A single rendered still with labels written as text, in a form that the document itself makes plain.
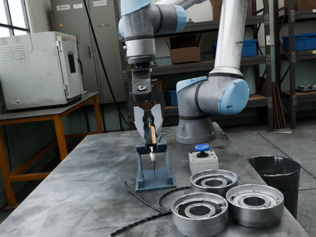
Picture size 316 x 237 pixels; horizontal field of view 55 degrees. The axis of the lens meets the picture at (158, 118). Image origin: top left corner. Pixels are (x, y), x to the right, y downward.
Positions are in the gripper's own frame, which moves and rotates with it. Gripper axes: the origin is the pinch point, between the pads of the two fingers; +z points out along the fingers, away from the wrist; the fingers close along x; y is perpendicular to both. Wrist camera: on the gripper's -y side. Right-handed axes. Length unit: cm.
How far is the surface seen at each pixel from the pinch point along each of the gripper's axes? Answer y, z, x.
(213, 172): -10.2, 8.8, -14.2
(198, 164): -3.6, 8.8, -11.7
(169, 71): 319, -2, -28
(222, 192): -20.1, 9.2, -13.9
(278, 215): -29.8, 10.1, -21.5
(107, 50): 358, -37, 52
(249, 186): -20.5, 8.5, -19.4
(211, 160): -3.8, 7.8, -15.0
